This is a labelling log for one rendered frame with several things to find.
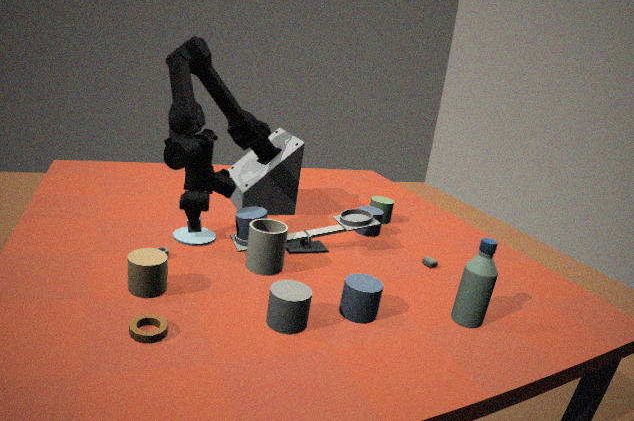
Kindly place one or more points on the grey balance beam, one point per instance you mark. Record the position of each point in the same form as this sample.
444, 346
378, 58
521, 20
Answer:
300, 242

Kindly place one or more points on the olive-brown ring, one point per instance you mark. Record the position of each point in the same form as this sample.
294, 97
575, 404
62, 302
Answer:
149, 337

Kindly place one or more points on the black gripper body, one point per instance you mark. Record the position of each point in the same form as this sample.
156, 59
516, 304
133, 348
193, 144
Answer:
197, 178

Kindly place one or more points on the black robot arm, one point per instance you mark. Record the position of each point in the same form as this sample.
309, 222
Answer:
186, 117

